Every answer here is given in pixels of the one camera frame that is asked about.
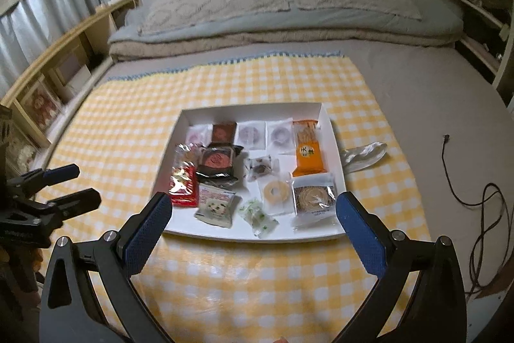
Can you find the doll in clear dome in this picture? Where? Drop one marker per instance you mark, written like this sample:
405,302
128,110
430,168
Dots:
22,150

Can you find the black red mooncake packet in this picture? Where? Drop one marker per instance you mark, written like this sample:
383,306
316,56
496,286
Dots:
217,162

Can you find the white wall shelf niche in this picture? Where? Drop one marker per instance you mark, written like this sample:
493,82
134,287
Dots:
478,9

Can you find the dark candy clear wrapper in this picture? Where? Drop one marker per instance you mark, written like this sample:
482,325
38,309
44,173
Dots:
261,167

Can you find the orange biscuit packet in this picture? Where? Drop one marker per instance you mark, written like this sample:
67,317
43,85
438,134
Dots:
309,154

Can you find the red biscuit packet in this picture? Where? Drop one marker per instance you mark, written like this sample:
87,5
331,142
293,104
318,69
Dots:
182,182

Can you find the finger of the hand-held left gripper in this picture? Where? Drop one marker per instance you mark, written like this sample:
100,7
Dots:
60,174
78,200

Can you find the white soup packet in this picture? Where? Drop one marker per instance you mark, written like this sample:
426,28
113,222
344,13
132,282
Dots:
215,206

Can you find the grey blanket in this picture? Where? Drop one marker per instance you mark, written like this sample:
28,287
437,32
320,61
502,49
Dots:
321,21

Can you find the green candy clear wrapper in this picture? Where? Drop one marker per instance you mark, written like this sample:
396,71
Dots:
257,218

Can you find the yellow checked mat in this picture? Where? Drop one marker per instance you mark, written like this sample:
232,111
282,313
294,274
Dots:
241,286

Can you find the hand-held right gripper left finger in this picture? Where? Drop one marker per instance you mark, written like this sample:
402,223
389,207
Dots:
146,236

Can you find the doll in clear box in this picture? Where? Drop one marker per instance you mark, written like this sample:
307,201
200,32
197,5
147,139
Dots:
40,106

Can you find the white cardboard tray box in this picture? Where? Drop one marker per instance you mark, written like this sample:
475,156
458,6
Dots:
287,166

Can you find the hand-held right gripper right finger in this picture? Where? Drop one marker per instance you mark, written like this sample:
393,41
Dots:
361,234

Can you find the grey curtain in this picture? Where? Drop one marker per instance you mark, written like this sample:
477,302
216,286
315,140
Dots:
24,33

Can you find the small dark brown packet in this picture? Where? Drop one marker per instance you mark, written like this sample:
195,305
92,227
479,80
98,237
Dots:
223,133

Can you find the blue striped cloth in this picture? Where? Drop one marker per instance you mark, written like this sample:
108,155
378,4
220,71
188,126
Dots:
225,61

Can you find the wooden shelf unit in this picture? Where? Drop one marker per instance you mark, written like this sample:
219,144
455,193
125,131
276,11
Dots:
60,35

